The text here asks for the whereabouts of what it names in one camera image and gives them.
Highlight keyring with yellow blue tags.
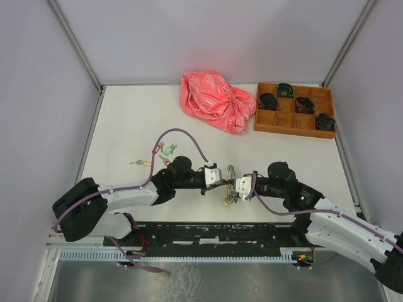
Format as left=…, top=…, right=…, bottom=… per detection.
left=222, top=164, right=238, bottom=207

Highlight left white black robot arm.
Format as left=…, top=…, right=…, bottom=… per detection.
left=52, top=156, right=228, bottom=245

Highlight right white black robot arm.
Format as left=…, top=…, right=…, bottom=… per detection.
left=249, top=162, right=402, bottom=294

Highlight red tag key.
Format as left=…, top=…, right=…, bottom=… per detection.
left=159, top=155, right=171, bottom=167
left=152, top=142, right=164, bottom=154

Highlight yellow tag key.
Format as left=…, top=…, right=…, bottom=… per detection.
left=130, top=159, right=152, bottom=167

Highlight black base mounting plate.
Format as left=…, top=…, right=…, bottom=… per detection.
left=116, top=221, right=312, bottom=256

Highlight wooden compartment tray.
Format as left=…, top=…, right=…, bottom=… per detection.
left=254, top=82, right=337, bottom=139

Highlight pink crumpled cloth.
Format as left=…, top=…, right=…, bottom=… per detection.
left=179, top=71, right=256, bottom=135

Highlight dark roll left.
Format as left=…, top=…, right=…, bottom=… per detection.
left=258, top=92, right=278, bottom=111

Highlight dark roll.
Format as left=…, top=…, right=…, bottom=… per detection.
left=315, top=113, right=335, bottom=131
left=295, top=96, right=315, bottom=115
left=276, top=83, right=294, bottom=98
left=258, top=92, right=278, bottom=111

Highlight dark roll right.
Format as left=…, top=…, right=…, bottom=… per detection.
left=315, top=113, right=335, bottom=131

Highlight dark roll centre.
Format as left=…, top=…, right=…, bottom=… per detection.
left=295, top=96, right=315, bottom=115

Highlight dark roll top middle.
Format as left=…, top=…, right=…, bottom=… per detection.
left=276, top=83, right=294, bottom=98

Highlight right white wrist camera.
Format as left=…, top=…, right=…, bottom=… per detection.
left=235, top=172, right=257, bottom=201

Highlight white slotted cable duct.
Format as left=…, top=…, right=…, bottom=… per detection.
left=59, top=248, right=306, bottom=264

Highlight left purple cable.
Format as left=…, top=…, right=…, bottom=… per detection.
left=54, top=127, right=215, bottom=274

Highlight aluminium frame rail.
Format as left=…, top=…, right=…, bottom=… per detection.
left=46, top=230, right=105, bottom=249

